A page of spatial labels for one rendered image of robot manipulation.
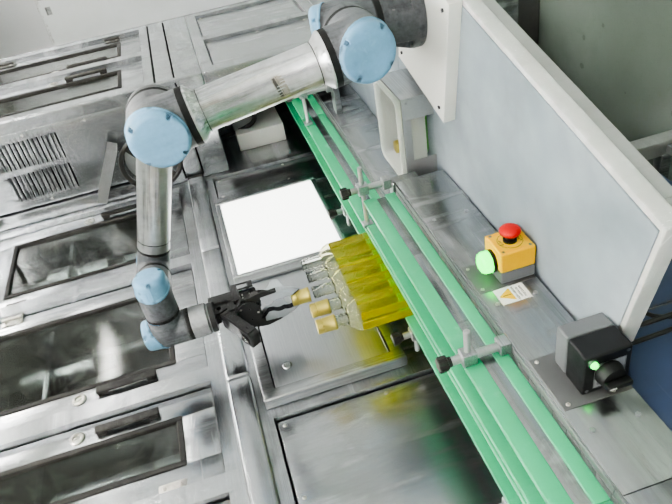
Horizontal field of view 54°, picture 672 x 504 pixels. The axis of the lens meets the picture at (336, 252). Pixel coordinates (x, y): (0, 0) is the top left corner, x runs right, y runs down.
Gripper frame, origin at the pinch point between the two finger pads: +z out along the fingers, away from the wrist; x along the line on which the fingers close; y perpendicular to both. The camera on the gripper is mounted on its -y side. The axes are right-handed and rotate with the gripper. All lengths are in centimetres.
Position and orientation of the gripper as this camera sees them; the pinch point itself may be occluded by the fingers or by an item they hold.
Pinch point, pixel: (295, 298)
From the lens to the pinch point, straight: 155.1
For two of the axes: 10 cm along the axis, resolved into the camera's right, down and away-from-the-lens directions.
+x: 1.5, 7.8, 6.1
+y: -2.7, -5.6, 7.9
